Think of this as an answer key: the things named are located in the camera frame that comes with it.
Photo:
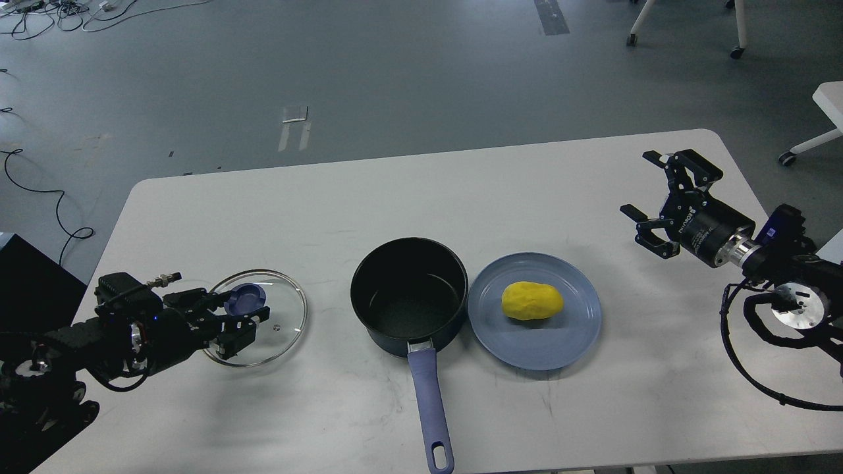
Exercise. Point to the black box at left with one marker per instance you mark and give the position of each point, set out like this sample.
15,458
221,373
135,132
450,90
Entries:
37,294

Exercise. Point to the yellow potato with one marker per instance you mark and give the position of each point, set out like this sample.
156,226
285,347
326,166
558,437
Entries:
530,301

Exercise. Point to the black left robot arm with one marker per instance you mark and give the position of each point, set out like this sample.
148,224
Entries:
134,334

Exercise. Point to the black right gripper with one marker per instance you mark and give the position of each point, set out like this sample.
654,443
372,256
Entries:
692,220

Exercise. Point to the blue saucepan with handle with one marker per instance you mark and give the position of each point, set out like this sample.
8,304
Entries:
411,295

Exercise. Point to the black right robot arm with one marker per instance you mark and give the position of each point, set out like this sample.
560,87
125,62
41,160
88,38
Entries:
794,296

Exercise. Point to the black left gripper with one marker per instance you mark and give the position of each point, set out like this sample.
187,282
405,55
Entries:
187,326

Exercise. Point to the blue plate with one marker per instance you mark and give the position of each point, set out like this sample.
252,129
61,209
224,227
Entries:
550,344

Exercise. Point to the glass pot lid blue knob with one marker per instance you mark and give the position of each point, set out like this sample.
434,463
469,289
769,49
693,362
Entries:
277,309

